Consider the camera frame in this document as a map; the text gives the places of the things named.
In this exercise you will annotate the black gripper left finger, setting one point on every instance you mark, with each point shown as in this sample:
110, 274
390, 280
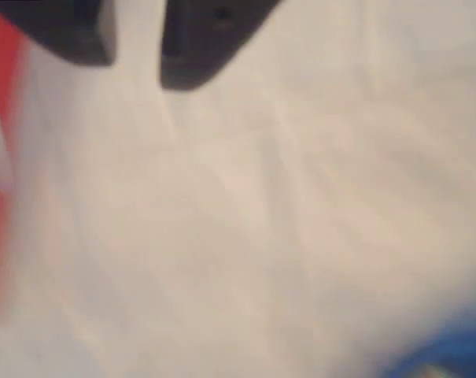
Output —
64, 27

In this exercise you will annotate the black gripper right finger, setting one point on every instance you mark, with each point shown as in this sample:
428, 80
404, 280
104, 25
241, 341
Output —
206, 39

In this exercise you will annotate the blue plastic bowl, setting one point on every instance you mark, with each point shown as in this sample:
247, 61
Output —
458, 354

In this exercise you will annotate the red object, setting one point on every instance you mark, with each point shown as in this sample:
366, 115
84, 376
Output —
1, 59

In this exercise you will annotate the white cloth with stripes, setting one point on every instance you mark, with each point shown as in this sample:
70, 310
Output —
261, 197

